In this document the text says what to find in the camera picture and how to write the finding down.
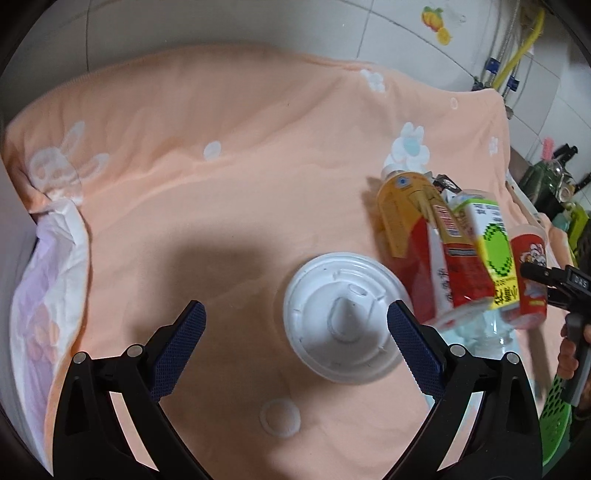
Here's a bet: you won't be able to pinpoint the red yellow drink bottle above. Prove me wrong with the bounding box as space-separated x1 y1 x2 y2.
377 167 495 330

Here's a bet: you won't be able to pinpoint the red cartoon paper cup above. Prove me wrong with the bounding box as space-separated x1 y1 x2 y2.
503 225 547 330

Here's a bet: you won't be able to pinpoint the right hand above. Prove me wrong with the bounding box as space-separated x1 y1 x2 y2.
557 325 579 380

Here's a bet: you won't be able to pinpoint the fruit wall sticker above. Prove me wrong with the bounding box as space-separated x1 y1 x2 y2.
421 6 452 46

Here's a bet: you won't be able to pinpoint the green dish rack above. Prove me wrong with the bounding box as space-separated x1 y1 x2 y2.
565 202 590 274

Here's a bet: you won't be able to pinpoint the green plastic waste basket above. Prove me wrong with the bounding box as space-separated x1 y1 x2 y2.
539 376 572 470

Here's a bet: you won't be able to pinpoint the yellow gas hose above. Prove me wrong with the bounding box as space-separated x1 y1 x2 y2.
491 8 546 91

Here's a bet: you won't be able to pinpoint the white lilac quilted cloth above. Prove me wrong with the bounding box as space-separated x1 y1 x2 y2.
9 199 90 470

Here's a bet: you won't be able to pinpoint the steel water pipe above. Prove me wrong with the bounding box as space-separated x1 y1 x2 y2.
472 1 522 91

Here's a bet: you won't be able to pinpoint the yellow green label bottle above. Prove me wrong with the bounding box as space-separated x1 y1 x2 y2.
450 190 520 358

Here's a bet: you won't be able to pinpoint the white plastic cup lid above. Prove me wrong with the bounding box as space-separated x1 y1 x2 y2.
283 252 413 385

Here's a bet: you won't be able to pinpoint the black red glue box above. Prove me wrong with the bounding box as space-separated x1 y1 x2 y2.
433 174 462 195

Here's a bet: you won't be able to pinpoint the peach floral towel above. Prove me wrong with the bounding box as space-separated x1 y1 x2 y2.
2 46 526 479

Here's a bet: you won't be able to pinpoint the black handled knives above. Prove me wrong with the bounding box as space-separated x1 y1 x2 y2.
553 144 579 168

